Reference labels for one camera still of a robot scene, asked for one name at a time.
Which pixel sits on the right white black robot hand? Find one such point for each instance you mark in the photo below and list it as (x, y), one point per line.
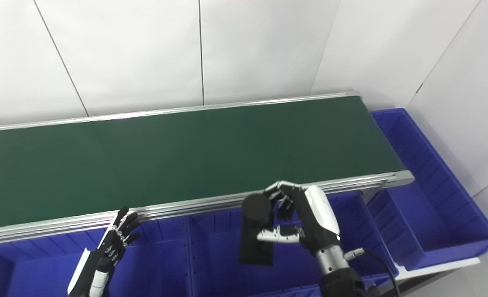
(316, 218)

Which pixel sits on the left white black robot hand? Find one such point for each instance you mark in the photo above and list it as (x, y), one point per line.
(103, 251)

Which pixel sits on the black cylinder block part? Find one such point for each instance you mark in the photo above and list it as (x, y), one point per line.
(255, 214)

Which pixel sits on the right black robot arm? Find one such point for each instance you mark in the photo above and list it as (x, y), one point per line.
(339, 280)

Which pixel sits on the blue plastic bin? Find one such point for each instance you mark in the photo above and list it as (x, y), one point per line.
(434, 206)
(153, 268)
(215, 264)

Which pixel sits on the aluminium conveyor leg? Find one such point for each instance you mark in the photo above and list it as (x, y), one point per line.
(374, 194)

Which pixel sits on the green conveyor belt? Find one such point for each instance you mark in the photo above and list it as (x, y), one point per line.
(186, 161)
(186, 208)

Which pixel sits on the white platform board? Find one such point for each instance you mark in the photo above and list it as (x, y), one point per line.
(434, 268)

